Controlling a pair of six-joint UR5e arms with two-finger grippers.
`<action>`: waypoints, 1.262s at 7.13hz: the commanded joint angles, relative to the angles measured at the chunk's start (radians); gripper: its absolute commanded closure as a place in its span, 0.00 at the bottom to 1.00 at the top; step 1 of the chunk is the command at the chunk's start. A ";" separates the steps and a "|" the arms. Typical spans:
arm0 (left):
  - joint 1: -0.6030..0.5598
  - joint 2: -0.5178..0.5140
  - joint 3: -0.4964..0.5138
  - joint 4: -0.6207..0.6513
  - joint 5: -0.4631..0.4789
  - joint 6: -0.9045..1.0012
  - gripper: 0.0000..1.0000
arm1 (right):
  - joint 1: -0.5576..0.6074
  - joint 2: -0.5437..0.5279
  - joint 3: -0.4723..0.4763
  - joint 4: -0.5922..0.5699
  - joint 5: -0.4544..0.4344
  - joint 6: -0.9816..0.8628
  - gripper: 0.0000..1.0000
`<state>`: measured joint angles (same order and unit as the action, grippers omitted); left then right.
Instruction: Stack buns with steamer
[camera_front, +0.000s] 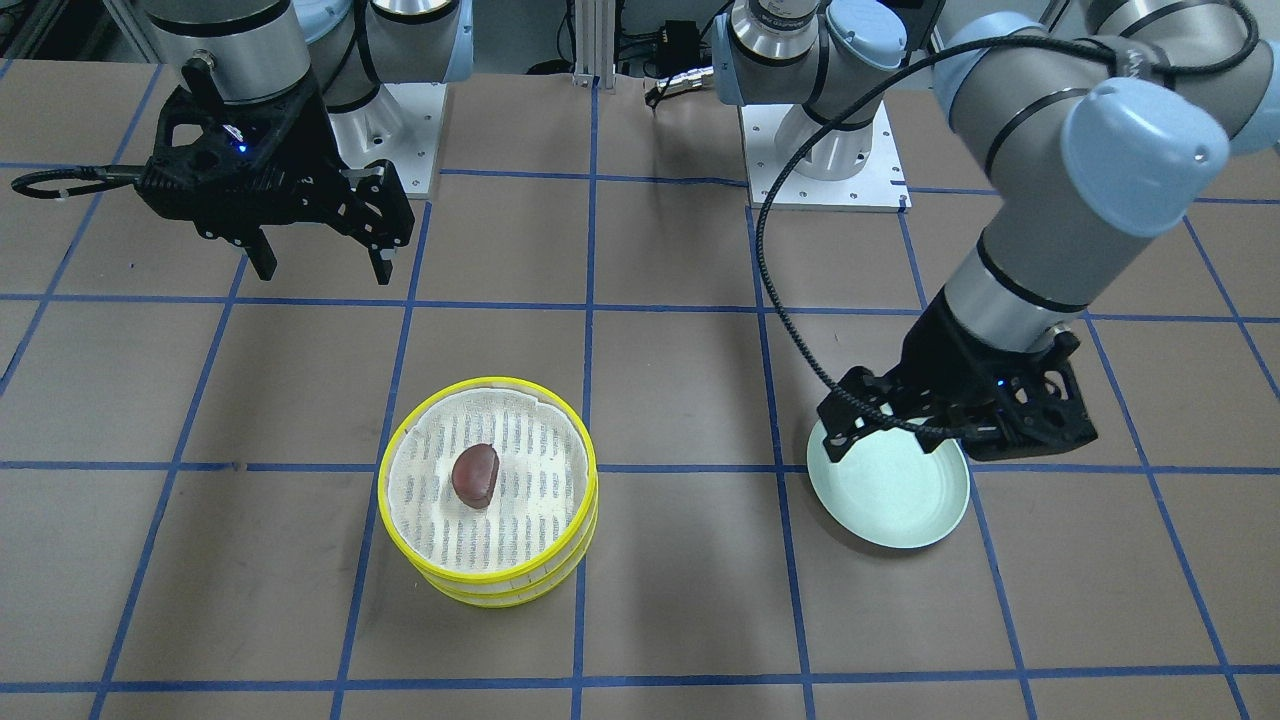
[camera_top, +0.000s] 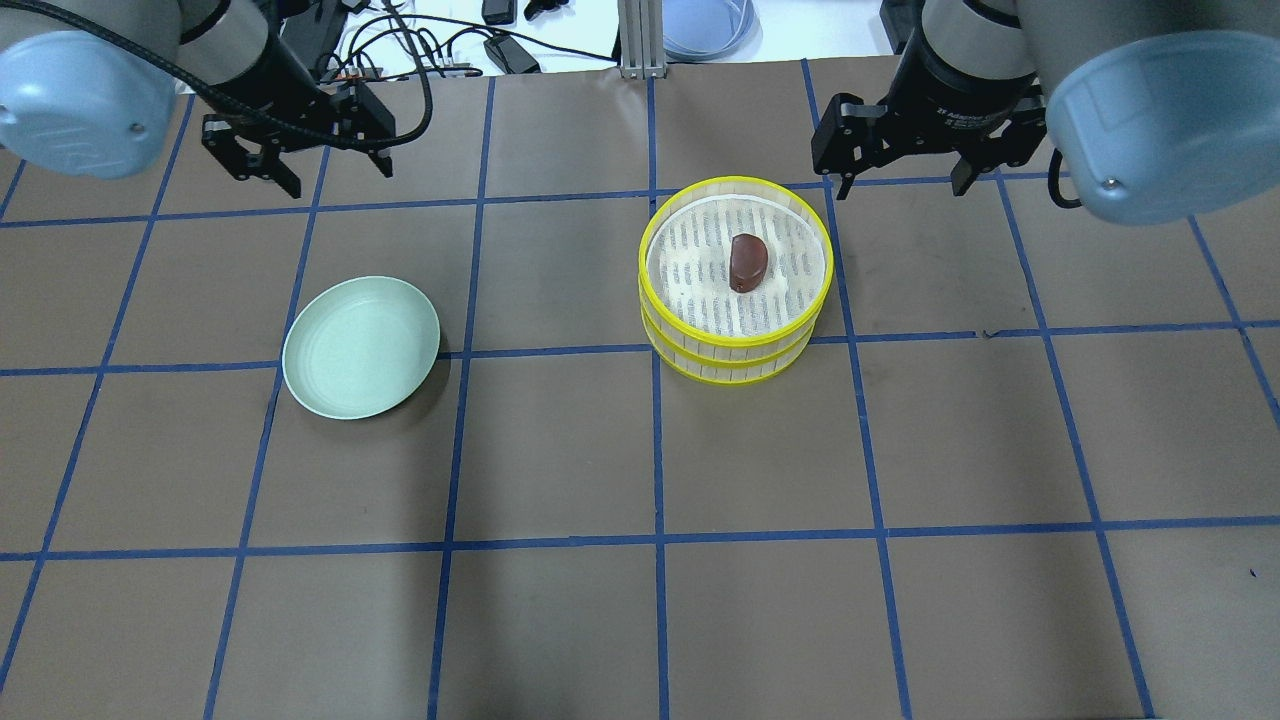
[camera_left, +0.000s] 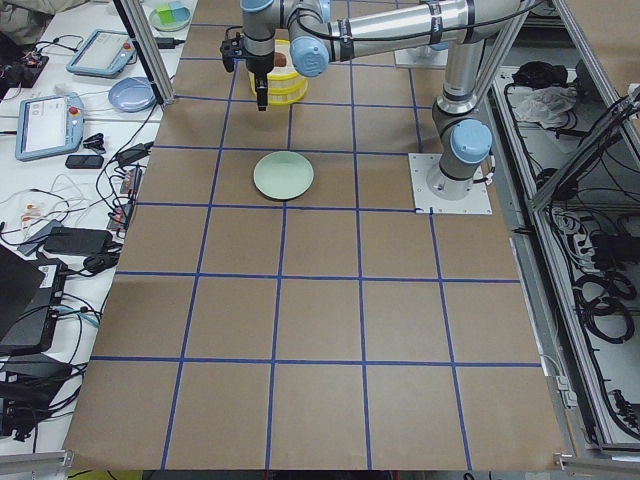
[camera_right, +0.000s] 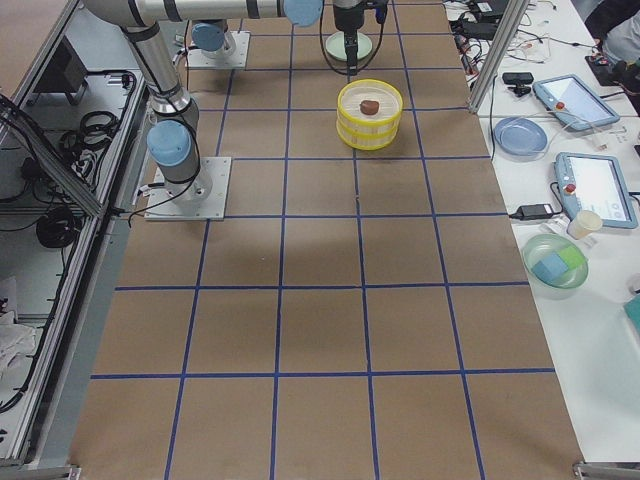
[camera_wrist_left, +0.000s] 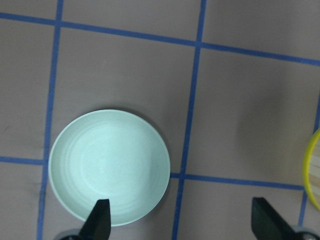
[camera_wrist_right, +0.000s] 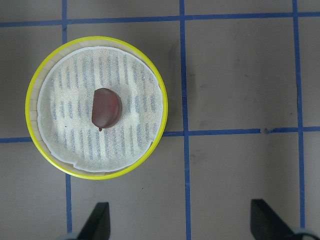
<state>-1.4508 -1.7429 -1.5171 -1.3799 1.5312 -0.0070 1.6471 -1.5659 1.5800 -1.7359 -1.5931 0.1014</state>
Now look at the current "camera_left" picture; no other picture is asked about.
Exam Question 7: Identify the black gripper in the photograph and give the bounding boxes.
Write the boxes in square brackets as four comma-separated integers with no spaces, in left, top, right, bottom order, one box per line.
[220,32,269,111]

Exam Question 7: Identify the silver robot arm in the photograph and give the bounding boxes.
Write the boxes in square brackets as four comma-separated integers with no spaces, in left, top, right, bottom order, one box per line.
[220,1,530,182]

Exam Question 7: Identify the brown bun in steamer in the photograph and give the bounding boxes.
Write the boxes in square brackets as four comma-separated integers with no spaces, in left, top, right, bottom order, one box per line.
[274,52,287,68]

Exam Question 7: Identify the pale green plate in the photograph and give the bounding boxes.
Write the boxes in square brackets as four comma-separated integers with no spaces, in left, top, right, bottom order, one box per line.
[253,151,314,201]

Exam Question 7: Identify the blue foam block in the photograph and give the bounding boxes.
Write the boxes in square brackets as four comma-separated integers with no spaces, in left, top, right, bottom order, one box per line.
[168,1,190,23]

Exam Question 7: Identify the green foam block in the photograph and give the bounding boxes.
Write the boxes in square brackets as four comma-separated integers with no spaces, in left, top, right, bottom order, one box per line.
[153,4,173,25]

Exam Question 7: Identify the blue plate on side table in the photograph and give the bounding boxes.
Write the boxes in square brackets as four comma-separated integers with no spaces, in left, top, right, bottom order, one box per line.
[108,77,156,113]

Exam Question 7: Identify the upper blue teach pendant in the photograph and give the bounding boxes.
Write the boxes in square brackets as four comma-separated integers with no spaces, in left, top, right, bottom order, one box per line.
[66,29,135,78]

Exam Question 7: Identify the blue teach pendant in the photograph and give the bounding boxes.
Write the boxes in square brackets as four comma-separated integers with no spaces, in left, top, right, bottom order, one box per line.
[15,92,84,162]
[66,29,135,78]

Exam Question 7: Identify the lower blue teach pendant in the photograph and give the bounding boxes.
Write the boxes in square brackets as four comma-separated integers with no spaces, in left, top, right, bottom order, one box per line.
[15,92,84,162]

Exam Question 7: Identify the black power brick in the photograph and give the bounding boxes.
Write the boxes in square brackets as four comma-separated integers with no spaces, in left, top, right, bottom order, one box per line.
[43,227,113,256]

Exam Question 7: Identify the crumpled white cloth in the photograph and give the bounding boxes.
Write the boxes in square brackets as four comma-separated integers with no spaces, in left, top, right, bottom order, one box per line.
[514,86,578,129]

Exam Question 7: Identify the black laptop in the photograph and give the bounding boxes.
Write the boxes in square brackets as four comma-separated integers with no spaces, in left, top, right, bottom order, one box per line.
[1,247,67,356]

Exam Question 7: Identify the aluminium frame post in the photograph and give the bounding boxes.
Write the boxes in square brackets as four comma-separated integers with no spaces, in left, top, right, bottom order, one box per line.
[113,0,175,108]

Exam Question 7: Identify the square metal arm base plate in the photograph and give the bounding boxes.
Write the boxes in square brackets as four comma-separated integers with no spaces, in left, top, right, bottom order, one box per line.
[408,153,493,215]

